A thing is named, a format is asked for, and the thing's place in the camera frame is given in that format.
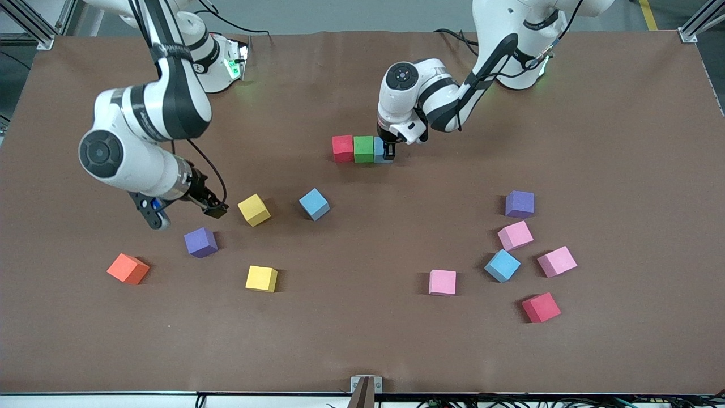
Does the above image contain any light blue foam block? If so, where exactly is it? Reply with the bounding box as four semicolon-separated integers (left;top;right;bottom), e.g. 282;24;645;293
484;249;521;283
298;188;331;221
373;136;395;164

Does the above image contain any green foam block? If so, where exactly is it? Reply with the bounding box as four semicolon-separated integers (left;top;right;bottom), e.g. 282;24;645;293
353;135;375;164

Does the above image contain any yellow foam block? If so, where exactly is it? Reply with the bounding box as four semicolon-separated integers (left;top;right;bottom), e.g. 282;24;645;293
245;265;279;294
237;193;271;227

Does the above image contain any red foam block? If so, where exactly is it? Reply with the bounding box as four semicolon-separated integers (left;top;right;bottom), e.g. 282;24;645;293
332;135;355;163
522;292;562;324

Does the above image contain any purple foam block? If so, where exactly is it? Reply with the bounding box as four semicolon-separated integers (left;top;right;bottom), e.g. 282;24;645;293
184;227;219;259
505;190;535;219

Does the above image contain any orange foam block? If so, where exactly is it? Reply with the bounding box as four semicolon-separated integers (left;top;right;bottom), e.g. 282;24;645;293
106;253;151;286

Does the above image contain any pink foam block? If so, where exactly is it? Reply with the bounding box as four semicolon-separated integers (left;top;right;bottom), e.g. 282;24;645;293
428;269;457;296
497;220;534;252
537;246;578;278

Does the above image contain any brown table mat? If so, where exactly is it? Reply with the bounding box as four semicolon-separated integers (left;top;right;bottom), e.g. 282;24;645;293
0;28;725;396

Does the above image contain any black base cable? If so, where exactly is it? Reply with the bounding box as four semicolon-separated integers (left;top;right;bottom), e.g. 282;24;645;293
433;27;482;57

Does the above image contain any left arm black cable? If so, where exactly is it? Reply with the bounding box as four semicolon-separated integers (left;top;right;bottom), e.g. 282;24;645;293
450;0;584;132

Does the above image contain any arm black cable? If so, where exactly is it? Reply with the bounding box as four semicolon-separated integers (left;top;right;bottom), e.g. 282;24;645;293
450;0;584;132
130;0;230;207

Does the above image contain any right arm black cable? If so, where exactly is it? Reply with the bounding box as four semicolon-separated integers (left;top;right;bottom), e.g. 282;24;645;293
130;0;230;207

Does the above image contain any aluminium frame post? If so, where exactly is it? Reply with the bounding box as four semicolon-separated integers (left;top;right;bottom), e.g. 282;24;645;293
0;0;74;50
678;0;725;44

